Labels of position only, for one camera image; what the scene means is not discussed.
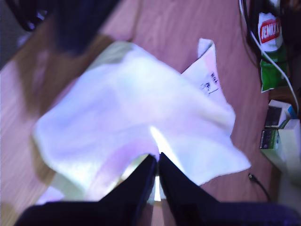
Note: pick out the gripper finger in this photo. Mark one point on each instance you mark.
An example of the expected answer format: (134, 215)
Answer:
(136, 188)
(178, 188)

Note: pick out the white pastel striped tea towel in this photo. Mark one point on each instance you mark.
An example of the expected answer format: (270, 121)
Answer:
(117, 106)

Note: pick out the green and white box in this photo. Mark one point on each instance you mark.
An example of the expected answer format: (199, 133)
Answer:
(268, 140)

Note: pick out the long white flat box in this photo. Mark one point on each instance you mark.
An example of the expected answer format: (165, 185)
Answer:
(291, 141)

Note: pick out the brown cardboard box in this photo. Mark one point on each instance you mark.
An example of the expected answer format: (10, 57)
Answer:
(279, 94)

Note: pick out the green snack bag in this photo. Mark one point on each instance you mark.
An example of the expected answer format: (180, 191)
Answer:
(272, 70)

